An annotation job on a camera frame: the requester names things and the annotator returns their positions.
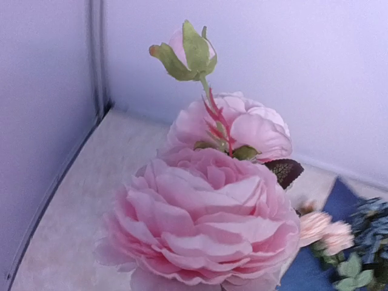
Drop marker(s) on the blue wrapping paper sheet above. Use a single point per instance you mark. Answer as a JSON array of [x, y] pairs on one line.
[[306, 273]]

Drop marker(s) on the pink fake rose bunch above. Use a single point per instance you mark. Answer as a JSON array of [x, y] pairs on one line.
[[332, 242]]

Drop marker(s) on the left aluminium frame post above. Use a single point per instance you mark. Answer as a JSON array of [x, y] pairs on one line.
[[96, 24]]

